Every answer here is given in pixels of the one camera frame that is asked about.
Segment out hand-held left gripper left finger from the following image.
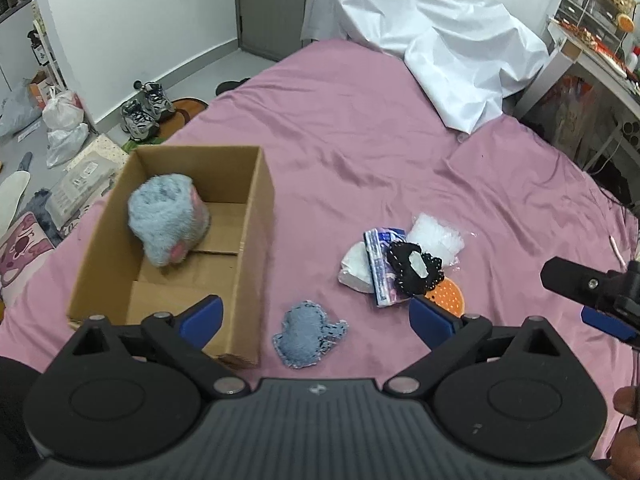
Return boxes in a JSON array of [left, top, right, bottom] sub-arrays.
[[42, 295, 251, 402]]

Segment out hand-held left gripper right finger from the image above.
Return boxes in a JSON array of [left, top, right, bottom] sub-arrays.
[[384, 295, 592, 401]]

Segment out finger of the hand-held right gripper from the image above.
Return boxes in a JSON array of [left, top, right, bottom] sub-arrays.
[[581, 307, 640, 352], [540, 257, 640, 322]]

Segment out orange round perforated pad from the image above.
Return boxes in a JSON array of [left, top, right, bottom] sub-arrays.
[[422, 277, 469, 319]]

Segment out black lace cloth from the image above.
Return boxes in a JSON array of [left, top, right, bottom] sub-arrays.
[[386, 241, 445, 297]]

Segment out brown cardboard box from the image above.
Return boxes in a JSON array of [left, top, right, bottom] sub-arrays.
[[66, 145, 276, 369]]

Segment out blue pink tissue packet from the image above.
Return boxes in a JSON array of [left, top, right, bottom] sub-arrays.
[[363, 227, 409, 309]]

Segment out clear bag of white stuffing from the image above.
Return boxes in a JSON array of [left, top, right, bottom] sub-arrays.
[[406, 212, 477, 269]]

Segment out white cloth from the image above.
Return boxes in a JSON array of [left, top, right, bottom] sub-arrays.
[[338, 241, 376, 294]]

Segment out blue denim stitched pad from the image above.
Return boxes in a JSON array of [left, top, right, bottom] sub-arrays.
[[272, 301, 350, 371]]

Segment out person's right hand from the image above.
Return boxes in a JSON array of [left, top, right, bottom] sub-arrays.
[[612, 385, 640, 480]]

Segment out blue fluffy plush toy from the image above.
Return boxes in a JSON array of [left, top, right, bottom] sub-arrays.
[[127, 174, 212, 267]]

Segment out paper bags under desk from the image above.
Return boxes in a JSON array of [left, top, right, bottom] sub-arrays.
[[549, 74, 612, 147]]

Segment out clear wrapped package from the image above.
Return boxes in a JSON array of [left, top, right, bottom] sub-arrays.
[[50, 161, 119, 224]]

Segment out blue fuzzy cloth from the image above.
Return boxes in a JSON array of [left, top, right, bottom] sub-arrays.
[[25, 188, 62, 247]]

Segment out pink cartoon rug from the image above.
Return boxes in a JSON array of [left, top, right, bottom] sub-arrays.
[[0, 211, 56, 302]]

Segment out cream floral fabric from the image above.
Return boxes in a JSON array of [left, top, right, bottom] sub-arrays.
[[65, 133, 132, 177]]

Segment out dark cloth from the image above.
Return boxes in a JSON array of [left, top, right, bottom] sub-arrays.
[[0, 355, 47, 463]]

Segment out grey sneaker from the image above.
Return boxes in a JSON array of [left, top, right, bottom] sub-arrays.
[[120, 99, 161, 142], [134, 80, 176, 122]]

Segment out brown round mat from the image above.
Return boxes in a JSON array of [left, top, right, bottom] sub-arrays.
[[169, 97, 209, 127]]

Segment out white desk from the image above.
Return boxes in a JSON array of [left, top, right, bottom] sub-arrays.
[[514, 19, 640, 173]]

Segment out black slipper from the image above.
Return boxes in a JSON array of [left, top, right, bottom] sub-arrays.
[[215, 78, 251, 96]]

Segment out white plastic bag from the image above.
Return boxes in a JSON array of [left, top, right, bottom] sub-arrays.
[[42, 87, 90, 169]]

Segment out white plastic cover sheet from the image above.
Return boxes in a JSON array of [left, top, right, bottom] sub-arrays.
[[302, 0, 551, 134]]

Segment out grey drawer organizer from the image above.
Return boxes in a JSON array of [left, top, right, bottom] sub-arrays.
[[554, 0, 627, 57]]

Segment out grey plastic bag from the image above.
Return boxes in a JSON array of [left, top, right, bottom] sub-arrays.
[[0, 80, 44, 137]]

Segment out small orange cardboard box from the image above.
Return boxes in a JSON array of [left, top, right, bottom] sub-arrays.
[[27, 70, 49, 107]]

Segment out black spray bottle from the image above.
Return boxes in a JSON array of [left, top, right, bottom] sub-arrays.
[[27, 30, 49, 67]]

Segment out grey door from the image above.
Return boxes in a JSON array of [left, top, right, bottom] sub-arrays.
[[235, 0, 314, 62]]

